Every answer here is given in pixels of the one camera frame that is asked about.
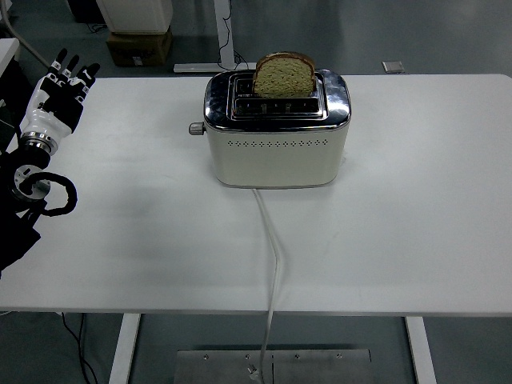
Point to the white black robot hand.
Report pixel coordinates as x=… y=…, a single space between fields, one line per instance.
x=48 y=120

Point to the cream chrome two-slot toaster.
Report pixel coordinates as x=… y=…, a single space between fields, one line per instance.
x=276 y=160

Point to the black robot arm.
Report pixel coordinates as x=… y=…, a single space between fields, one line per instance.
x=24 y=160

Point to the white side table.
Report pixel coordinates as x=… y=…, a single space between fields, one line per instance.
x=6 y=52

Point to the brown cardboard box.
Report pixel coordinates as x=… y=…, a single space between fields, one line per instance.
x=138 y=48

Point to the black box on floor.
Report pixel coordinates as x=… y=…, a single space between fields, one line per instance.
x=84 y=10

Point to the white plastic container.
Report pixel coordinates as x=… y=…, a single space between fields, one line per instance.
x=136 y=14

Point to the white desk leg with foot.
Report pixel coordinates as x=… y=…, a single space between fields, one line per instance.
x=223 y=32

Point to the brown bread slice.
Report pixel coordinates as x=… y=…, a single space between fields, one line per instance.
x=284 y=80

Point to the white table leg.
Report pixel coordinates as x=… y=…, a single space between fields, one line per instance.
x=420 y=352
x=124 y=352

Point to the grey floor socket plate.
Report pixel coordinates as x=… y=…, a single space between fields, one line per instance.
x=393 y=66

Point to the grey metal plate with screws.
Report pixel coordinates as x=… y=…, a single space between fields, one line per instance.
x=320 y=368

